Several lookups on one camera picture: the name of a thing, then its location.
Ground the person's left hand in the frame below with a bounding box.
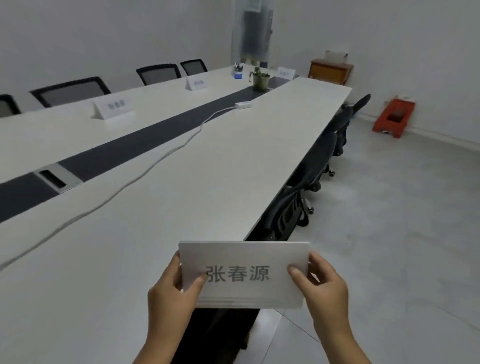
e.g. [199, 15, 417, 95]
[147, 250, 208, 332]

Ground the person's right hand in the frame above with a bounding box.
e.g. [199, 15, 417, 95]
[287, 250, 352, 335]

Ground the white name card with print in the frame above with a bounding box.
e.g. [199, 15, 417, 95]
[178, 241, 311, 310]

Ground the person's right forearm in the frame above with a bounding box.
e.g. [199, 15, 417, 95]
[318, 318, 373, 364]

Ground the person's left forearm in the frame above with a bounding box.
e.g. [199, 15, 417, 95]
[132, 325, 191, 364]

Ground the black mesh office chair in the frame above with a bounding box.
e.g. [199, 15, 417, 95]
[286, 130, 339, 193]
[244, 183, 315, 243]
[135, 63, 182, 86]
[29, 76, 112, 109]
[0, 94, 22, 118]
[335, 93, 372, 157]
[179, 59, 208, 77]

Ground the red plastic stool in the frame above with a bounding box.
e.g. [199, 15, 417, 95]
[372, 97, 416, 140]

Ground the small green potted plant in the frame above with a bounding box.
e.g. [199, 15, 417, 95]
[249, 67, 271, 92]

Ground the brown wooden cabinet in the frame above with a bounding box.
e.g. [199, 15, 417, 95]
[309, 58, 355, 86]

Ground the white device on cabinet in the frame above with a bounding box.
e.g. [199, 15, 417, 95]
[324, 49, 350, 65]

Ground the frosted glass door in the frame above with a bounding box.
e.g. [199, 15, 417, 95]
[230, 0, 277, 69]

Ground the white power cable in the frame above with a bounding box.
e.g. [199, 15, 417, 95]
[0, 106, 238, 271]

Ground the silver table cable box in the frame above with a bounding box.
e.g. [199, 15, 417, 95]
[33, 163, 84, 194]

